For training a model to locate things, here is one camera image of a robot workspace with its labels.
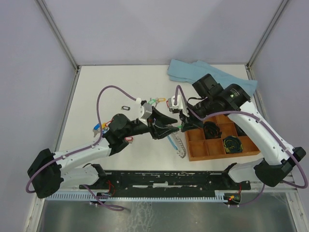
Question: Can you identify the green yellow tag key bunch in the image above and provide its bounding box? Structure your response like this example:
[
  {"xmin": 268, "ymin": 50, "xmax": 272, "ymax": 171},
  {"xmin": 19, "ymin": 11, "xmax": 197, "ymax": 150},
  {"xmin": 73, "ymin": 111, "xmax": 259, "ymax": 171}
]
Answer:
[{"xmin": 148, "ymin": 98, "xmax": 166, "ymax": 107}]

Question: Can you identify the coloured tag key bunch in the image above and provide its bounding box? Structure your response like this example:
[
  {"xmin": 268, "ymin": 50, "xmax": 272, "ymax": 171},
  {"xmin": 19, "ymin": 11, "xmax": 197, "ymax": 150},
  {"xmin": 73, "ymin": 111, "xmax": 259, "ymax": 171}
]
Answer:
[{"xmin": 92, "ymin": 119, "xmax": 112, "ymax": 138}]

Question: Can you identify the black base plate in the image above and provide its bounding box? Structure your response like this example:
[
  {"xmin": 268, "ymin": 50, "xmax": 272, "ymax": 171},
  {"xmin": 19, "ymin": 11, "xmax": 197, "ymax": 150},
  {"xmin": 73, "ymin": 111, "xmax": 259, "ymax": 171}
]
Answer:
[{"xmin": 89, "ymin": 170, "xmax": 251, "ymax": 193}]

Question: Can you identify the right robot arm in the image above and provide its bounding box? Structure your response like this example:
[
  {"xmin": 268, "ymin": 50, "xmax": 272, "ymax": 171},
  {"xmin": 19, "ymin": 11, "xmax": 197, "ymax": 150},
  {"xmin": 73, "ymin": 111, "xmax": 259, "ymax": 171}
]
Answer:
[{"xmin": 171, "ymin": 74, "xmax": 308, "ymax": 189}]

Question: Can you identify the purple cable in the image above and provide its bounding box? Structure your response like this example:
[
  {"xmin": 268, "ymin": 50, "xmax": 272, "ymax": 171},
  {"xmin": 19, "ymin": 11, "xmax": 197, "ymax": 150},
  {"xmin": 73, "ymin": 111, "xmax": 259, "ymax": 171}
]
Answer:
[
  {"xmin": 26, "ymin": 85, "xmax": 140, "ymax": 211},
  {"xmin": 175, "ymin": 85, "xmax": 309, "ymax": 208}
]

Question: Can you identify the black tag key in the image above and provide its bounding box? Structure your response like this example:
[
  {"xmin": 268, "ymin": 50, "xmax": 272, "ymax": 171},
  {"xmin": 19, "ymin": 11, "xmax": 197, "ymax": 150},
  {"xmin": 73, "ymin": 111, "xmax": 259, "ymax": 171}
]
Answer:
[{"xmin": 121, "ymin": 105, "xmax": 130, "ymax": 111}]

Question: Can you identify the rolled blue-yellow tie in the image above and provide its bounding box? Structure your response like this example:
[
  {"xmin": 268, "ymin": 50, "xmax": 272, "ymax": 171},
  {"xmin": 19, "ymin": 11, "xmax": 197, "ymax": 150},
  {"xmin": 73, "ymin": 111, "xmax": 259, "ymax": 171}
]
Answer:
[{"xmin": 223, "ymin": 135, "xmax": 243, "ymax": 154}]

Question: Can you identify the wooden compartment tray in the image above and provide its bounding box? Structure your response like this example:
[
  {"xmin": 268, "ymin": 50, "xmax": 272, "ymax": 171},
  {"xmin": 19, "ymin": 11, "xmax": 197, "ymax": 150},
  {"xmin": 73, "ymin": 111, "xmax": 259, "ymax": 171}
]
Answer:
[{"xmin": 185, "ymin": 115, "xmax": 260, "ymax": 161}]

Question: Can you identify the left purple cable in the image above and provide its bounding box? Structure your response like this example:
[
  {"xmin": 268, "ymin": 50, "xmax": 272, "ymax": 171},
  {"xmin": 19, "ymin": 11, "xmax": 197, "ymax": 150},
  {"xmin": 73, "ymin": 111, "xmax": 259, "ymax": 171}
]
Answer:
[{"xmin": 26, "ymin": 85, "xmax": 140, "ymax": 211}]

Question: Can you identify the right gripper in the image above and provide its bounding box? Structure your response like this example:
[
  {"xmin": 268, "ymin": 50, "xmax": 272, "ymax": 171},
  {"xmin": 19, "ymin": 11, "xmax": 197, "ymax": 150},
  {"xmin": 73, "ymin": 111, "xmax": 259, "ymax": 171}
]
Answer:
[{"xmin": 179, "ymin": 96, "xmax": 215, "ymax": 131}]

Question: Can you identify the grey cable duct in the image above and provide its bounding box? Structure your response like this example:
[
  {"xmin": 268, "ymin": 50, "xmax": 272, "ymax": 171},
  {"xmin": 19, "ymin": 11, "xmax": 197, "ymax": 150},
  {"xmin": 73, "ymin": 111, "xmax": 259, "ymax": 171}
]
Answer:
[{"xmin": 45, "ymin": 191, "xmax": 228, "ymax": 203}]

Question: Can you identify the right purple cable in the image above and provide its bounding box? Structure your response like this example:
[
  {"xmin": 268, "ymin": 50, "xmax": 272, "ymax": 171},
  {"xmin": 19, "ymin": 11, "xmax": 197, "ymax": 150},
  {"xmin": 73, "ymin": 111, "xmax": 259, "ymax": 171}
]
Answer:
[{"xmin": 175, "ymin": 85, "xmax": 309, "ymax": 208}]

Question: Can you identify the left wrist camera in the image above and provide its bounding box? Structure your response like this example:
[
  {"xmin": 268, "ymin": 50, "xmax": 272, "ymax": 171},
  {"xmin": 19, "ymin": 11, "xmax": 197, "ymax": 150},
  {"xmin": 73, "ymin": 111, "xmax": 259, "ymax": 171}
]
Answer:
[{"xmin": 135, "ymin": 98, "xmax": 153, "ymax": 124}]

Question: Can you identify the light blue cloth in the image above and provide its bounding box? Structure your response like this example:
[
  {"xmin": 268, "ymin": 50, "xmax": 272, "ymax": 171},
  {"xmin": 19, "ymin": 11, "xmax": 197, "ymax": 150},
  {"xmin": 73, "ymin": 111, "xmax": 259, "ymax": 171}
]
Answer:
[{"xmin": 167, "ymin": 59, "xmax": 257, "ymax": 97}]

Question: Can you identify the rolled orange-dotted tie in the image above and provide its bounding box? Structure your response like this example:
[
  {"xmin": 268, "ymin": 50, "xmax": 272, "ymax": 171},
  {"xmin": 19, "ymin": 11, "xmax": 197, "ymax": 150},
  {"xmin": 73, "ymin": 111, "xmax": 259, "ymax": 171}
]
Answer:
[{"xmin": 203, "ymin": 121, "xmax": 222, "ymax": 139}]

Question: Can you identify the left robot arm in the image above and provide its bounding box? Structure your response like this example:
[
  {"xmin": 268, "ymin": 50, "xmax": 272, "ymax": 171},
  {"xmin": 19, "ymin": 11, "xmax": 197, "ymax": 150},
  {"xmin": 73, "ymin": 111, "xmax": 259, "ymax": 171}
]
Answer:
[{"xmin": 26, "ymin": 107, "xmax": 179, "ymax": 199}]

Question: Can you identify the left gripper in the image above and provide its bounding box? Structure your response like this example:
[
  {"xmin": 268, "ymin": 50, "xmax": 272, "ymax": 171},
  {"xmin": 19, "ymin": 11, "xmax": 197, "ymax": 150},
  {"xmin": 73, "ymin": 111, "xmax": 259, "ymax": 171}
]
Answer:
[{"xmin": 122, "ymin": 105, "xmax": 179, "ymax": 139}]

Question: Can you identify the large keyring holder blue handle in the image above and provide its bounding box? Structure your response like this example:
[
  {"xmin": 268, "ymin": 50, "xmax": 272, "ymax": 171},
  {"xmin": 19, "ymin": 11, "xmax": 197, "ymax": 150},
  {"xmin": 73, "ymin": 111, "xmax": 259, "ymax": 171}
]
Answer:
[{"xmin": 167, "ymin": 132, "xmax": 186, "ymax": 159}]

